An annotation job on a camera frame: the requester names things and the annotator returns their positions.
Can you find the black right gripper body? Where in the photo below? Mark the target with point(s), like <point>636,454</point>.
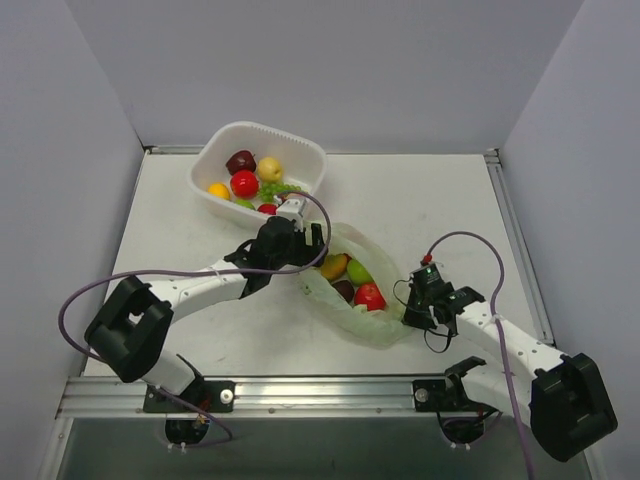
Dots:
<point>415,312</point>

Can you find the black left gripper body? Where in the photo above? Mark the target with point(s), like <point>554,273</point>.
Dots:
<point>314,238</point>

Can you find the light green plastic bag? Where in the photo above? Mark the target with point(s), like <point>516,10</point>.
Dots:
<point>380,328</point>

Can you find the red apple from bag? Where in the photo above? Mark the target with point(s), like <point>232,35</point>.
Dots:
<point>369,296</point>

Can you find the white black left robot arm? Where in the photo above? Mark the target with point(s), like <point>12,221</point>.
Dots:
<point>129,331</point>

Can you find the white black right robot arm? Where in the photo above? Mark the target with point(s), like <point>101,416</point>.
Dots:
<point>562,399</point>

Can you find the yellow mango in bag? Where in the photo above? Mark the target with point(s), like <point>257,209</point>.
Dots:
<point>334,266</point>

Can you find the small red fruit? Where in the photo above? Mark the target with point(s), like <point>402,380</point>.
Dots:
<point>268,208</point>

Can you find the green fruit in basket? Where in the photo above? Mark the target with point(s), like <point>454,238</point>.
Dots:
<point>245,203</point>

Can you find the orange fruit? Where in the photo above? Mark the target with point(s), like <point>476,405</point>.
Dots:
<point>219,190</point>

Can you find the green grape bunch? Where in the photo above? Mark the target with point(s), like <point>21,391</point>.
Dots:
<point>268,191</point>

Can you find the bright red apple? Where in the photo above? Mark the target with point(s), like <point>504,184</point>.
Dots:
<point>244,184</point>

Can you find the yellow pear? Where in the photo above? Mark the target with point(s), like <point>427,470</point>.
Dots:
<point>269,170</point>

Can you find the white plastic basket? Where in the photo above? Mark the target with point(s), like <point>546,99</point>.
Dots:
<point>304,164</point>

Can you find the dark red apple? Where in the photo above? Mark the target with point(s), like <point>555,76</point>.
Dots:
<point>243,160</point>

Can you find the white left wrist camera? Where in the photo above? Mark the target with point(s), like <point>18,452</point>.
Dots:
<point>293,210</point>

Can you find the front aluminium mounting rail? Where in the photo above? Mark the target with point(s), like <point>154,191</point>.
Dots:
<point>273,397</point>

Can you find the aluminium table frame rail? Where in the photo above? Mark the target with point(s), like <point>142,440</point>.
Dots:
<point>519,248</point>

